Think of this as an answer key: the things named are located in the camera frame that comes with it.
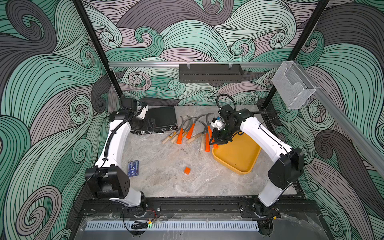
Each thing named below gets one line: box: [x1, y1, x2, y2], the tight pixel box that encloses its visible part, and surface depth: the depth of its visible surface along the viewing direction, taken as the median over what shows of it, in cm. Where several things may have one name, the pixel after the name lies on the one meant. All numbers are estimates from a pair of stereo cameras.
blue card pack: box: [127, 160, 139, 177], surface depth 87 cm
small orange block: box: [184, 167, 191, 175], surface depth 89 cm
